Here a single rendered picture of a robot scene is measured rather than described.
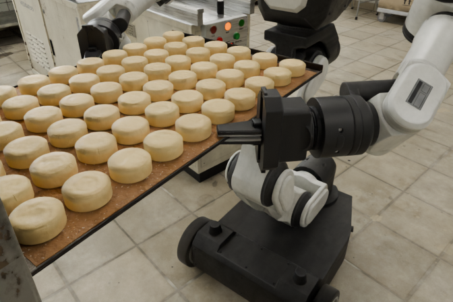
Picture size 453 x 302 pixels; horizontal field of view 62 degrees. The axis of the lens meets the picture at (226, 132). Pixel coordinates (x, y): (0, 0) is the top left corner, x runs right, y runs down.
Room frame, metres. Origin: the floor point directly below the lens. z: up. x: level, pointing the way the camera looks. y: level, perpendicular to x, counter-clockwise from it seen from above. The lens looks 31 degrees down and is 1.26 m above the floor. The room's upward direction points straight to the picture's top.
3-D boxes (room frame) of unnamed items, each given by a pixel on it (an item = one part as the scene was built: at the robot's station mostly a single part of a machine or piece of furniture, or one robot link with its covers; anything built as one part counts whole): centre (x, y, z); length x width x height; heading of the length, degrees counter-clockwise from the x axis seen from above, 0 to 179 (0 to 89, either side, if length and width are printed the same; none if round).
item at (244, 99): (0.55, -0.02, 0.99); 0.05 x 0.05 x 0.02
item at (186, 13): (2.28, 0.76, 0.87); 2.01 x 0.03 x 0.07; 41
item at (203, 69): (0.67, 0.04, 0.99); 0.05 x 0.05 x 0.02
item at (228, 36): (1.63, 0.01, 0.77); 0.24 x 0.04 x 0.14; 131
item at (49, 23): (2.65, 0.89, 0.42); 1.28 x 0.72 x 0.84; 41
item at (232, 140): (0.46, -0.02, 0.97); 0.06 x 0.03 x 0.02; 98
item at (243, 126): (0.46, -0.02, 0.99); 0.06 x 0.03 x 0.02; 98
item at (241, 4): (2.47, 0.54, 0.87); 2.01 x 0.03 x 0.07; 41
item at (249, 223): (1.11, -0.24, 0.19); 0.64 x 0.52 x 0.33; 143
